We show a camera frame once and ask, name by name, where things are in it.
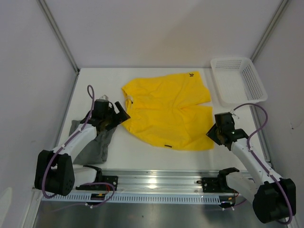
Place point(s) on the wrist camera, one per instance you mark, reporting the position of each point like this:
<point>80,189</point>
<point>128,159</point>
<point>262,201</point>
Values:
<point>104,97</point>
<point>233,114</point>

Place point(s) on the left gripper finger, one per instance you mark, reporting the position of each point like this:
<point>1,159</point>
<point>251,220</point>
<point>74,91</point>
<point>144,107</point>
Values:
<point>119,107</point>
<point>122,117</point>

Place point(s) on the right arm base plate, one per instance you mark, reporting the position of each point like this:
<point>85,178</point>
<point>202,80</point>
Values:
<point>214,185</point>

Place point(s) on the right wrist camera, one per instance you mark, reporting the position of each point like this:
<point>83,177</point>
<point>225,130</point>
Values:
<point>233,114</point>

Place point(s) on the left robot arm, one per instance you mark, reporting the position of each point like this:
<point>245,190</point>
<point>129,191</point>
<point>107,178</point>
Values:
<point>72,164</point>

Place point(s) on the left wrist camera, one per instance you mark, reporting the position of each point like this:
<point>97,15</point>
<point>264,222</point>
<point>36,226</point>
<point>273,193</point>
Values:
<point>104,97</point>

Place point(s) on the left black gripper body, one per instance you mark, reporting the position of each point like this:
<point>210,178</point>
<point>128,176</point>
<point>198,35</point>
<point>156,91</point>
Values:
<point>111,118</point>

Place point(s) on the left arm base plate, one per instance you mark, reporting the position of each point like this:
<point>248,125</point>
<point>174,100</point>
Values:
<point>101,187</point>

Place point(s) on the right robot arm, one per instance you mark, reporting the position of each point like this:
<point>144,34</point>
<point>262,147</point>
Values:
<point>272,197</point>

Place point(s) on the yellow shorts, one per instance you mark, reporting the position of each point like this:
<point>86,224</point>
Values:
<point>170,111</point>

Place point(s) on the slotted cable duct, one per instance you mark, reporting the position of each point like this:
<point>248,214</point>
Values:
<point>146,198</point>

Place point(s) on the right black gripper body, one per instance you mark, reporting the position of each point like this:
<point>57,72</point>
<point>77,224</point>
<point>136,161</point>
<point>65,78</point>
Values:
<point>219,132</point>

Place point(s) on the grey shorts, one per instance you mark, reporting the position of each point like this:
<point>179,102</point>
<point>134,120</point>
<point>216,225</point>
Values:
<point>86,150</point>

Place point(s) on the white plastic basket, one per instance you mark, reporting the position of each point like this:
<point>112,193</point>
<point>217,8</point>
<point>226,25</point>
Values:
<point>237,81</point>

